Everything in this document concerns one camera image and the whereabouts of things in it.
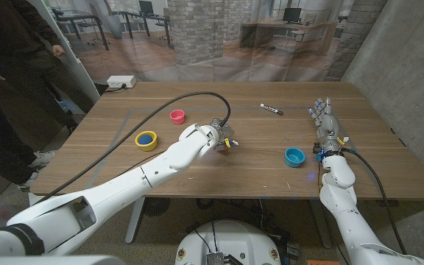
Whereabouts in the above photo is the brown dry erase marker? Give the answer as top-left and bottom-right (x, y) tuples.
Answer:
(259, 102), (283, 116)

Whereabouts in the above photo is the pink plastic cup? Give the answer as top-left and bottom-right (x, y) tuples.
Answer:
(169, 109), (186, 125)

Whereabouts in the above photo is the person in dark clothes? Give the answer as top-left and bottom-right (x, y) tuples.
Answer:
(0, 0), (95, 188)

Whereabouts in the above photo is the white table leg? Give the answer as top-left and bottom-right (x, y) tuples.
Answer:
(125, 197), (146, 244)

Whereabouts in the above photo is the yellow cup with blue inside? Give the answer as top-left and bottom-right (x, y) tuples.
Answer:
(135, 130), (158, 152)

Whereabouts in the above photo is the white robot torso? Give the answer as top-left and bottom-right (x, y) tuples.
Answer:
(0, 252), (424, 265)

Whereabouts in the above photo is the blue plastic cup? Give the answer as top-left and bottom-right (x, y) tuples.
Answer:
(284, 146), (306, 169)

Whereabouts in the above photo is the white partition board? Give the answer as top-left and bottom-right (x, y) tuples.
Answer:
(27, 0), (101, 104)

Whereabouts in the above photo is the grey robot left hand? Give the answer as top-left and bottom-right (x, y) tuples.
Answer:
(210, 117), (236, 154)

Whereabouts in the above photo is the grey table leg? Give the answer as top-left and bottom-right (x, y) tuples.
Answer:
(309, 199), (333, 250)

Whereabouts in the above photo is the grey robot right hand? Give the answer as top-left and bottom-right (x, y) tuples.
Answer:
(308, 96), (345, 155)

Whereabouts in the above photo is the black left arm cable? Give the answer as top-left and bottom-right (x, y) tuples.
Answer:
(35, 91), (232, 205)

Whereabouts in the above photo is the white power strip box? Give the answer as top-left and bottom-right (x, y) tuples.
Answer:
(106, 74), (138, 89)

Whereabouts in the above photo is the printed office backdrop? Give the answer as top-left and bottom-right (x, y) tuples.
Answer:
(46, 0), (388, 82)

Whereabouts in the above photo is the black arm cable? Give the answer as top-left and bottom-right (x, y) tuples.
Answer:
(344, 146), (408, 255)
(35, 91), (232, 205)

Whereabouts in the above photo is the black round fan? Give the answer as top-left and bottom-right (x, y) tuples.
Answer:
(141, 197), (172, 218)

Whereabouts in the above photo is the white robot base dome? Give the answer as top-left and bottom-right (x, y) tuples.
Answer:
(174, 219), (282, 265)

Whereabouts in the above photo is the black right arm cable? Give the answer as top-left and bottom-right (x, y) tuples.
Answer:
(344, 146), (408, 255)

